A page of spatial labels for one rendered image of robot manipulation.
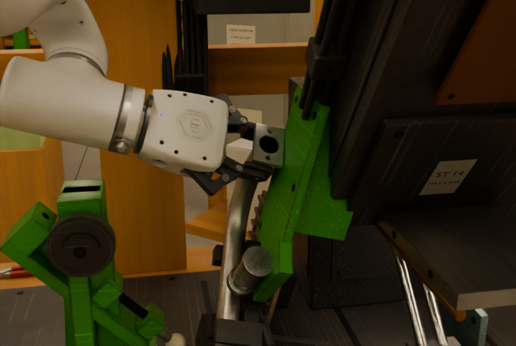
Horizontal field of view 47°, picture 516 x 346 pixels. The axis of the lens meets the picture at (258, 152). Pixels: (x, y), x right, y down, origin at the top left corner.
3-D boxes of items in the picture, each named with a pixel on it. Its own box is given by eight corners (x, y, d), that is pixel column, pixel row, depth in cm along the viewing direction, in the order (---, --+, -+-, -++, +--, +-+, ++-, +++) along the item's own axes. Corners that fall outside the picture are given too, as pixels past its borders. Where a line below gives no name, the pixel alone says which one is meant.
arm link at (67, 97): (114, 111, 79) (104, 164, 72) (9, 85, 75) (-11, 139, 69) (128, 65, 73) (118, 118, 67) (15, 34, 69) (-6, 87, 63)
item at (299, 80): (487, 294, 99) (514, 91, 88) (309, 312, 93) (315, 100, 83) (435, 245, 116) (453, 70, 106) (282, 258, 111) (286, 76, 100)
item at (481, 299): (604, 305, 59) (610, 278, 58) (454, 322, 56) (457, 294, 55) (428, 174, 95) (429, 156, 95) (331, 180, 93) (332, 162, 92)
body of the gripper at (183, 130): (132, 143, 67) (226, 166, 71) (147, 71, 72) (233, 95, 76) (120, 171, 74) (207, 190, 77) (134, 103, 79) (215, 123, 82)
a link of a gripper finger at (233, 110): (228, 121, 76) (276, 134, 78) (230, 100, 78) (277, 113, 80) (220, 133, 79) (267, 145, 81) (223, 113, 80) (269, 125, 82)
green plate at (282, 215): (335, 283, 73) (388, 120, 68) (271, 273, 71) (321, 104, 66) (311, 241, 84) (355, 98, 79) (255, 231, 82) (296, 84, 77)
